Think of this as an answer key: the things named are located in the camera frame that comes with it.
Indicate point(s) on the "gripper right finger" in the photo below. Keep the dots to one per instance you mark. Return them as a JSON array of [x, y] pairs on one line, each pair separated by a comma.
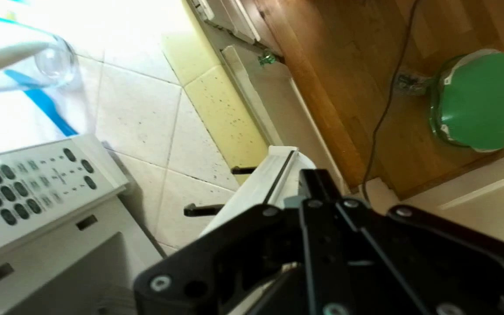
[[431, 258]]

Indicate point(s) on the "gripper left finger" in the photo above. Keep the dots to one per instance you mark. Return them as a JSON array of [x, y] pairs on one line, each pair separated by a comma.
[[217, 258]]

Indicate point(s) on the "white microwave door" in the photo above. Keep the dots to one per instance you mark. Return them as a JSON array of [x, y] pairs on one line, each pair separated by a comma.
[[256, 183]]

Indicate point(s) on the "white microwave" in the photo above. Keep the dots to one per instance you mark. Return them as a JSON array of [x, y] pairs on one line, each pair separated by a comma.
[[46, 245]]

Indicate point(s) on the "green table lamp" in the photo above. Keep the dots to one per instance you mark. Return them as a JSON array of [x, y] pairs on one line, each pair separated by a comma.
[[481, 100]]

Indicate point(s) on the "small green clip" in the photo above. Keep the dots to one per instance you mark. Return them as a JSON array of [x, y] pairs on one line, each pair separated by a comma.
[[267, 58]]

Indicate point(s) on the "blue plastic utensil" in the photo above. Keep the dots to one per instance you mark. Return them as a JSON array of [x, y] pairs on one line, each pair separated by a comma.
[[46, 105]]

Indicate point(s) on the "clear glass pitcher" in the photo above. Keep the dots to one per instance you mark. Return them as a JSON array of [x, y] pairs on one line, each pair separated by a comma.
[[53, 61]]

